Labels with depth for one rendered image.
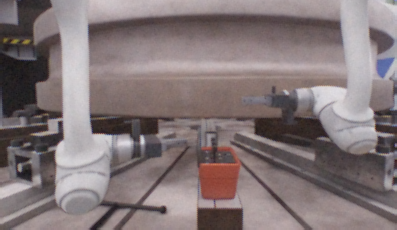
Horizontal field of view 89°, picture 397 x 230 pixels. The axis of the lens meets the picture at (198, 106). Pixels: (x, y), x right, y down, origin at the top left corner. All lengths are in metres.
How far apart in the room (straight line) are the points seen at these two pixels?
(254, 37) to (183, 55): 0.52
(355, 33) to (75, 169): 0.77
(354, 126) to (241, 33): 1.04
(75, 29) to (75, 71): 0.11
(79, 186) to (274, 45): 1.44
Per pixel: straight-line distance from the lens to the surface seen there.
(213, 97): 1.32
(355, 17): 0.72
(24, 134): 2.67
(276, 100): 0.75
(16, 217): 1.59
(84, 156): 0.53
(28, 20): 4.62
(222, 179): 0.68
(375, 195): 1.73
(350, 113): 0.72
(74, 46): 0.60
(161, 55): 1.54
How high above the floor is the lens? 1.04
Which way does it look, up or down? 5 degrees down
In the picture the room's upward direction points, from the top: straight up
